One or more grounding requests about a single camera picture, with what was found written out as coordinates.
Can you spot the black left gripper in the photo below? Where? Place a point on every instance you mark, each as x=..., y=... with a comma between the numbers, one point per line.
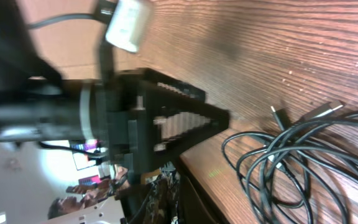
x=115, y=113

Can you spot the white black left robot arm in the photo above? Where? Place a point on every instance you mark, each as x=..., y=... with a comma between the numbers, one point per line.
x=36, y=102

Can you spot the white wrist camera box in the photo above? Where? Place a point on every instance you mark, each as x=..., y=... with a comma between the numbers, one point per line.
x=128, y=24

